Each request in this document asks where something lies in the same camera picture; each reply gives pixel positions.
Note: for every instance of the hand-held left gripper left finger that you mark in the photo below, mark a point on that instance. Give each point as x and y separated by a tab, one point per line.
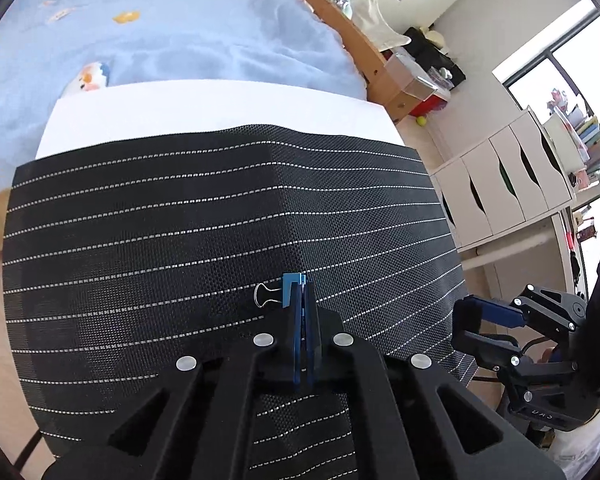
295	340

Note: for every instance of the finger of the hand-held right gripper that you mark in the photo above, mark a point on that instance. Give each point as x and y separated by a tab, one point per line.
485	312
480	350

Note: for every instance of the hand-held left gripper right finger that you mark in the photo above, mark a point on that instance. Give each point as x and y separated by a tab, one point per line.
309	340

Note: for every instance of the blue binder clip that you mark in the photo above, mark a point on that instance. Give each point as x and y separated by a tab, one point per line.
294	279

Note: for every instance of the white drawer unit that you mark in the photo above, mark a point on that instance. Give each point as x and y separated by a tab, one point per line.
510	185

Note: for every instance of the black striped placemat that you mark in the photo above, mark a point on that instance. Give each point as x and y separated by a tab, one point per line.
180	260

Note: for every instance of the row of books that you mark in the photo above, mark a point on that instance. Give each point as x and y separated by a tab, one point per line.
587	135

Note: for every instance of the red cooler box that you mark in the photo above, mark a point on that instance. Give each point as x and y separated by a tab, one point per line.
430	106

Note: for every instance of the clear plastic box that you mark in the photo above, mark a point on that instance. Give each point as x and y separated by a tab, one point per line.
409	76

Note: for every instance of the black bag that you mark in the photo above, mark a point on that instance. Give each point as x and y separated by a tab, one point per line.
430	57

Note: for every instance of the black framed window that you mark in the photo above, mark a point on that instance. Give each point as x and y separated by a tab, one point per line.
560	60

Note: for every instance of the pale yellow hat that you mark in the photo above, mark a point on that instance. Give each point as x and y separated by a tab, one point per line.
435	38

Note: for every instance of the white tote bag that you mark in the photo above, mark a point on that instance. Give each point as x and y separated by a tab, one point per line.
380	15

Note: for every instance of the bed with blue blanket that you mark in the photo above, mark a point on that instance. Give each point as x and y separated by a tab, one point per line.
180	35

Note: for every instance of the wooden bed frame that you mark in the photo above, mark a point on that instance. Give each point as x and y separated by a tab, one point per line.
350	40

